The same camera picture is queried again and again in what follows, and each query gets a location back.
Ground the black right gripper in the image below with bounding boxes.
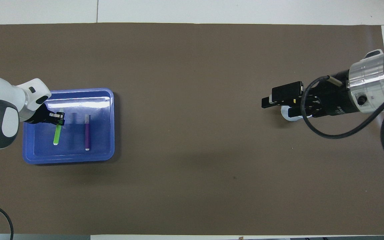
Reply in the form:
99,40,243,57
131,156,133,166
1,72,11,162
262,70,361,118

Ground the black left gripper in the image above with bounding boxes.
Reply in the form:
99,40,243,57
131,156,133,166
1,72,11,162
25,104,66,126

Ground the green marker pen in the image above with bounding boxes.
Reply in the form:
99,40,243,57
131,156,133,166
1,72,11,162
53,108,65,146

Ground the purple marker pen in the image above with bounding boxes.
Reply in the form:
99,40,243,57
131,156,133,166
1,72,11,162
84,114,91,151

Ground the translucent plastic cup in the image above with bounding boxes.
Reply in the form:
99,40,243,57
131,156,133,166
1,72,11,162
280,104,305,122

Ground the blue plastic tray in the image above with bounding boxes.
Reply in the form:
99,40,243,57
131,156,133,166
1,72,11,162
23,88,115,165

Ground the brown table mat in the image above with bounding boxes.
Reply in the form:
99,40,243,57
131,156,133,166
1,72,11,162
0,23,384,235

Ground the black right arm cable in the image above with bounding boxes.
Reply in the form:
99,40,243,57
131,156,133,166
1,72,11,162
301,75,384,139

